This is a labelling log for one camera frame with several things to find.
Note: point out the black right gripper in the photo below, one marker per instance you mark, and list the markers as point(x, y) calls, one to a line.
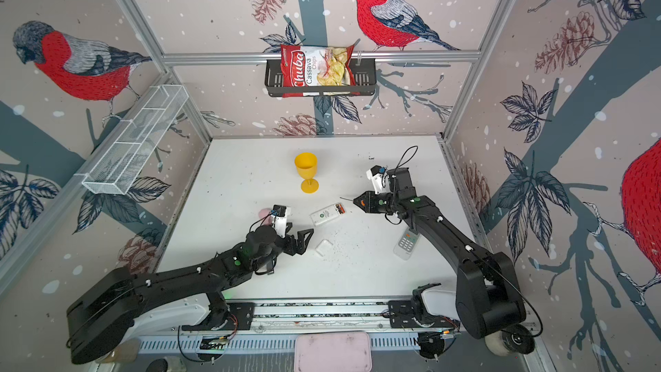
point(368, 201)

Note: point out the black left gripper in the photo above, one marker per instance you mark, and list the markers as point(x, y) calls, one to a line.
point(293, 248)

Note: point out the white battery cover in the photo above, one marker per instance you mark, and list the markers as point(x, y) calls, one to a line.
point(325, 248)

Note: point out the white air conditioner remote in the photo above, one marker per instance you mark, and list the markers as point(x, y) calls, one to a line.
point(325, 215)

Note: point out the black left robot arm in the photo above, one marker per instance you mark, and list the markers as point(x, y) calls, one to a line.
point(100, 318)

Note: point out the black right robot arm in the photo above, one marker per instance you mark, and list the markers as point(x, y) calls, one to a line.
point(487, 297)

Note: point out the yellow plastic goblet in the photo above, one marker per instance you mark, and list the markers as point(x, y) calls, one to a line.
point(306, 166)

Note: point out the pink tray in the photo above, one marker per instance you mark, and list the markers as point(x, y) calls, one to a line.
point(333, 351)

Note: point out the red cassava chips bag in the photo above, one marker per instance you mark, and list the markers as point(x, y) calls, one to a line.
point(314, 66)

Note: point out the white tape roll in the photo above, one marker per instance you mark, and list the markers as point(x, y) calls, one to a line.
point(516, 339)

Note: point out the glass jar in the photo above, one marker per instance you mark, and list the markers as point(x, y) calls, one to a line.
point(126, 352)

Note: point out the pink handled knife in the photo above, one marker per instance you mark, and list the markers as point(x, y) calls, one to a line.
point(264, 213)

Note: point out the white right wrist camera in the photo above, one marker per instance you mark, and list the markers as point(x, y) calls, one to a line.
point(379, 179)

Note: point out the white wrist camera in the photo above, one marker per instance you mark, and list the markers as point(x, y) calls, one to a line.
point(379, 179)
point(280, 214)

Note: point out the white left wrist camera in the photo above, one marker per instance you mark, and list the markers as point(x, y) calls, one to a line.
point(280, 214)

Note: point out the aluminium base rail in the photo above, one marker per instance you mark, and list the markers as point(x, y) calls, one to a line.
point(282, 316)

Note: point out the black wall basket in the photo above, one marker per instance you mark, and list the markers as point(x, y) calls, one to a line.
point(358, 78)

